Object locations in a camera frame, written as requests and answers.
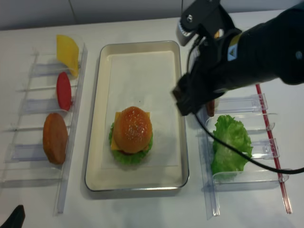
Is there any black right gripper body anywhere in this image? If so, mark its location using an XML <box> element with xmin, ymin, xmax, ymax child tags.
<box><xmin>172</xmin><ymin>28</ymin><xmax>241</xmax><ymax>116</ymax></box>

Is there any burger bun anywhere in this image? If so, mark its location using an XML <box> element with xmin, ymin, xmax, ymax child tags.
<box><xmin>113</xmin><ymin>106</ymin><xmax>153</xmax><ymax>153</ymax></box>

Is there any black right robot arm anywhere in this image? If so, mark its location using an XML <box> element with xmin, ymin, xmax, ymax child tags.
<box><xmin>172</xmin><ymin>0</ymin><xmax>304</xmax><ymax>116</ymax></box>

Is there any brown meat patty in rack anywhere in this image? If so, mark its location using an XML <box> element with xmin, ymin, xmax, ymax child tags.
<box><xmin>205</xmin><ymin>100</ymin><xmax>215</xmax><ymax>117</ymax></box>

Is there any green lettuce leaf in rack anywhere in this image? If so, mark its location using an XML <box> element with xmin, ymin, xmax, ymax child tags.
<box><xmin>211</xmin><ymin>115</ymin><xmax>253</xmax><ymax>174</ymax></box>

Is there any burger meat patty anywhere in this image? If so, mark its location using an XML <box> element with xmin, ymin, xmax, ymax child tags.
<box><xmin>117</xmin><ymin>150</ymin><xmax>134</xmax><ymax>156</ymax></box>

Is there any burger lettuce leaf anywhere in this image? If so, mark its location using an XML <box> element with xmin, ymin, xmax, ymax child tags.
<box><xmin>108</xmin><ymin>122</ymin><xmax>153</xmax><ymax>165</ymax></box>

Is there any yellow cheese slice in rack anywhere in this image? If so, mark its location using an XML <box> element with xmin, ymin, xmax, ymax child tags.
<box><xmin>57</xmin><ymin>35</ymin><xmax>79</xmax><ymax>77</ymax></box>

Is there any red tomato slice in rack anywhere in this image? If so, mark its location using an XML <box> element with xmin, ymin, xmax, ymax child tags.
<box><xmin>56</xmin><ymin>72</ymin><xmax>72</xmax><ymax>111</ymax></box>

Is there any bun half in right rack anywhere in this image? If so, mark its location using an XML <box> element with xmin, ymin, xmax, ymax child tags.
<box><xmin>214</xmin><ymin>30</ymin><xmax>219</xmax><ymax>38</ymax></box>

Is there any white tray liner paper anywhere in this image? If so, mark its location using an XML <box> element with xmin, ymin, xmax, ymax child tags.
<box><xmin>102</xmin><ymin>51</ymin><xmax>180</xmax><ymax>168</ymax></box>

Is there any cream metal tray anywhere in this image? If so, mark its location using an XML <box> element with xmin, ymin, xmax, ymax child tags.
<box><xmin>85</xmin><ymin>41</ymin><xmax>189</xmax><ymax>192</ymax></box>

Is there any clear right acrylic rack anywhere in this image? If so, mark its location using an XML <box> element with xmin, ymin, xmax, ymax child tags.
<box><xmin>198</xmin><ymin>93</ymin><xmax>292</xmax><ymax>218</ymax></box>

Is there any clear acrylic rack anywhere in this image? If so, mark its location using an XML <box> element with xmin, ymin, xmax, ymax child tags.
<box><xmin>198</xmin><ymin>93</ymin><xmax>292</xmax><ymax>218</ymax></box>
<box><xmin>0</xmin><ymin>37</ymin><xmax>87</xmax><ymax>214</ymax></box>

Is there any brown bun in left rack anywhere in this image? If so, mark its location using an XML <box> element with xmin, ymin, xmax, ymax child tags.
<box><xmin>43</xmin><ymin>113</ymin><xmax>68</xmax><ymax>165</ymax></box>

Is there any clear left acrylic rack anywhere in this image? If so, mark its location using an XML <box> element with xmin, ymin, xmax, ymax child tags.
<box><xmin>0</xmin><ymin>37</ymin><xmax>87</xmax><ymax>214</ymax></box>

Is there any black left gripper tip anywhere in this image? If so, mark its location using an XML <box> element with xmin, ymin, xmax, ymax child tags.
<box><xmin>0</xmin><ymin>205</ymin><xmax>26</xmax><ymax>228</ymax></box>

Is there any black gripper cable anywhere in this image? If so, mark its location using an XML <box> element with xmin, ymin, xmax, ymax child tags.
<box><xmin>186</xmin><ymin>35</ymin><xmax>304</xmax><ymax>175</ymax></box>

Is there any red rack rail strip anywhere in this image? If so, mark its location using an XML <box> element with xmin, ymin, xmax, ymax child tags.
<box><xmin>256</xmin><ymin>84</ymin><xmax>293</xmax><ymax>214</ymax></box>

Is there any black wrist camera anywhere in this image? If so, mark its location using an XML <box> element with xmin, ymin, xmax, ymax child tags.
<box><xmin>176</xmin><ymin>0</ymin><xmax>239</xmax><ymax>46</ymax></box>

